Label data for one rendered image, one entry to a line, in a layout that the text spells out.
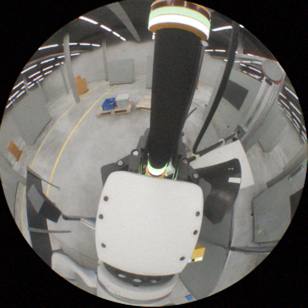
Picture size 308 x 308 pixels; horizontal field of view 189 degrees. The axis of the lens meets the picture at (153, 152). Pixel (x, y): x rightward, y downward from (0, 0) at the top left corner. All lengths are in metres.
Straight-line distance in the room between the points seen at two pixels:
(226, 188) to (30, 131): 6.29
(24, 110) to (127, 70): 6.66
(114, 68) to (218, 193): 7.61
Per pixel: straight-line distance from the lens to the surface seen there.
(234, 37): 0.17
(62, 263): 0.61
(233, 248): 0.95
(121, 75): 7.47
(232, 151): 0.57
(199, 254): 0.68
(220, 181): 0.26
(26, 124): 6.11
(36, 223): 1.85
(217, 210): 0.21
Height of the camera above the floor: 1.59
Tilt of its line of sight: 54 degrees down
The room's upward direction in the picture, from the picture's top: 6 degrees clockwise
